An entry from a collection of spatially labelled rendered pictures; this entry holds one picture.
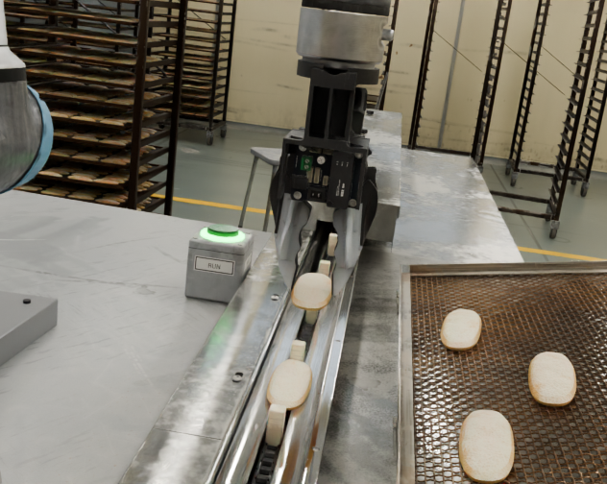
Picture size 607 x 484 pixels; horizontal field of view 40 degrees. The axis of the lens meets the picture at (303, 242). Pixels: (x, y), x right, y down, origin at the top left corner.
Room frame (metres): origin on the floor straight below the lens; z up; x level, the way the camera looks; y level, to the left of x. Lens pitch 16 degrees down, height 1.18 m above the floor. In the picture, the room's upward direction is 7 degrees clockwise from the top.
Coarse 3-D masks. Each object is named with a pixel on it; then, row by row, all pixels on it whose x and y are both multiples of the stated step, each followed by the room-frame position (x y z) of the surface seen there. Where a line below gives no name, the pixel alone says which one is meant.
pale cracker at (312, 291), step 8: (304, 280) 0.76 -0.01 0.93; (312, 280) 0.76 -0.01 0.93; (320, 280) 0.76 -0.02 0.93; (328, 280) 0.77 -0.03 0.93; (296, 288) 0.73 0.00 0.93; (304, 288) 0.73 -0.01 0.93; (312, 288) 0.73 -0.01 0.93; (320, 288) 0.73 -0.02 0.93; (328, 288) 0.75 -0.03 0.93; (296, 296) 0.72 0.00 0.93; (304, 296) 0.71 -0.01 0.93; (312, 296) 0.71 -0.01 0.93; (320, 296) 0.72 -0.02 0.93; (328, 296) 0.73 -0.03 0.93; (296, 304) 0.70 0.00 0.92; (304, 304) 0.70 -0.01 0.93; (312, 304) 0.70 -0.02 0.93; (320, 304) 0.71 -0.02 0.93
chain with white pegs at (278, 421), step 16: (384, 80) 4.77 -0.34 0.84; (336, 240) 1.16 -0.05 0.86; (320, 272) 1.02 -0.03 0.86; (304, 320) 0.88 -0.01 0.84; (304, 336) 0.84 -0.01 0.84; (304, 352) 0.79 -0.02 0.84; (272, 416) 0.60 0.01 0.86; (288, 416) 0.65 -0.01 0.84; (272, 432) 0.60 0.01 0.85; (272, 448) 0.60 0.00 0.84; (272, 464) 0.57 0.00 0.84; (256, 480) 0.55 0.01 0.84
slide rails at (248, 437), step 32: (320, 256) 1.11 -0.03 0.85; (288, 320) 0.85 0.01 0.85; (320, 320) 0.86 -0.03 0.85; (288, 352) 0.76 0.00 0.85; (320, 352) 0.77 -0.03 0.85; (256, 384) 0.68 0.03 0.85; (320, 384) 0.70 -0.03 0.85; (256, 416) 0.62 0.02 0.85; (256, 448) 0.57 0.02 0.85; (288, 448) 0.58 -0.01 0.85; (224, 480) 0.52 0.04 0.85; (288, 480) 0.53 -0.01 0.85
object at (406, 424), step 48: (432, 288) 0.89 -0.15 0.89; (480, 288) 0.89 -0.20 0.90; (576, 288) 0.88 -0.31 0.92; (480, 336) 0.74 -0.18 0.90; (528, 336) 0.74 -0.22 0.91; (576, 336) 0.73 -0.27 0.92; (432, 384) 0.64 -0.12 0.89; (576, 384) 0.63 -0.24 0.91; (432, 432) 0.55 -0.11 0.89; (432, 480) 0.49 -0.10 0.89
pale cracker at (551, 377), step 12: (540, 360) 0.66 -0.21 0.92; (552, 360) 0.65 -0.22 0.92; (564, 360) 0.66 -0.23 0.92; (528, 372) 0.65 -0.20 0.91; (540, 372) 0.63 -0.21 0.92; (552, 372) 0.63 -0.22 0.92; (564, 372) 0.63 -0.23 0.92; (540, 384) 0.61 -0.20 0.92; (552, 384) 0.61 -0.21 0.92; (564, 384) 0.61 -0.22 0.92; (540, 396) 0.60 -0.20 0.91; (552, 396) 0.59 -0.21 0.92; (564, 396) 0.59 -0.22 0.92
